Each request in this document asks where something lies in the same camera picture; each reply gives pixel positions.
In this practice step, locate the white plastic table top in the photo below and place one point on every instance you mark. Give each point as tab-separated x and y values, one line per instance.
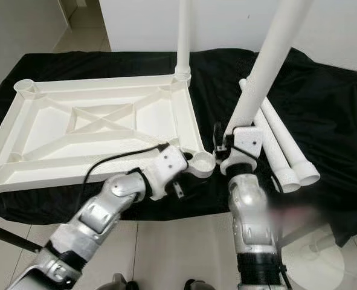
45	130

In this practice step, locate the pink object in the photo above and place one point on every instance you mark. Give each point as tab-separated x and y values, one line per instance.
293	212

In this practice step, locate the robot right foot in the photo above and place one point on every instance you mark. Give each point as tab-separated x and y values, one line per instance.
195	284

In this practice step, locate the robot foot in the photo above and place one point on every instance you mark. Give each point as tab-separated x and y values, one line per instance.
120	282
195	284

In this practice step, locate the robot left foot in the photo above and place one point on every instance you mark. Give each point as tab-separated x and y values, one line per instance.
120	282

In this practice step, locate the black cloth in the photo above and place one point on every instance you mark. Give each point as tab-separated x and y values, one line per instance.
341	121

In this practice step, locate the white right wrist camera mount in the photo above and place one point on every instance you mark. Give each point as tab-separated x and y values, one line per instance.
249	140

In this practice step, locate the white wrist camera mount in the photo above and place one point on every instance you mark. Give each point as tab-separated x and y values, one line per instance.
249	140
169	166

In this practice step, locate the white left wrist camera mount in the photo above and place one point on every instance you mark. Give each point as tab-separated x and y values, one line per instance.
169	166

